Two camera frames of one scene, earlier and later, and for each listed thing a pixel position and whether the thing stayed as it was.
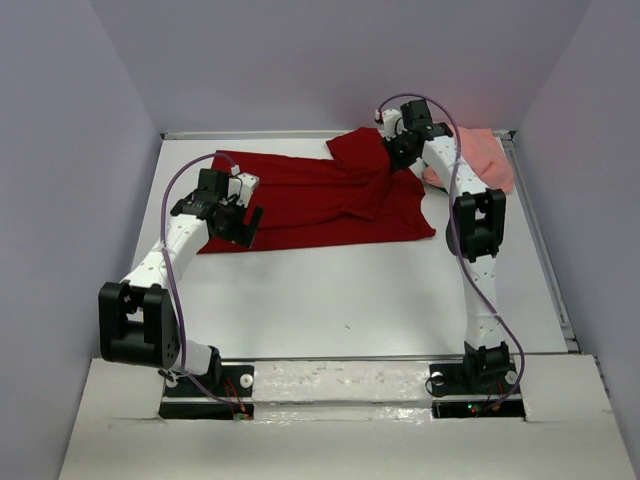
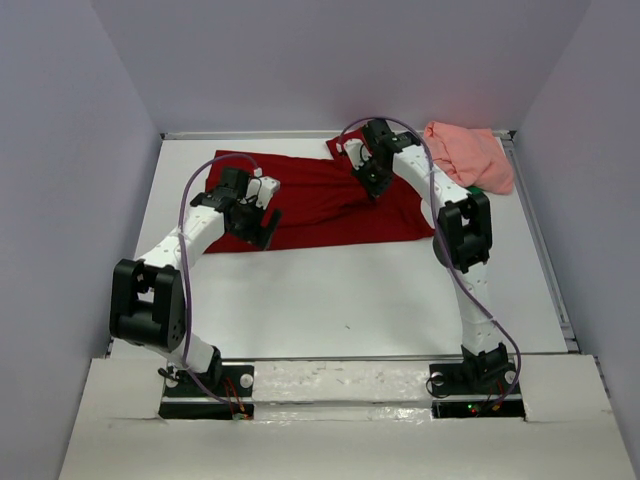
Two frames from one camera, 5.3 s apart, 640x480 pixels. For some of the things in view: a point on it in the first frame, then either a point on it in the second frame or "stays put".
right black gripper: (397, 163) → (374, 191)
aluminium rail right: (535, 224) stays put
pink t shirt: (482, 156) stays put
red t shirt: (353, 194) stays put
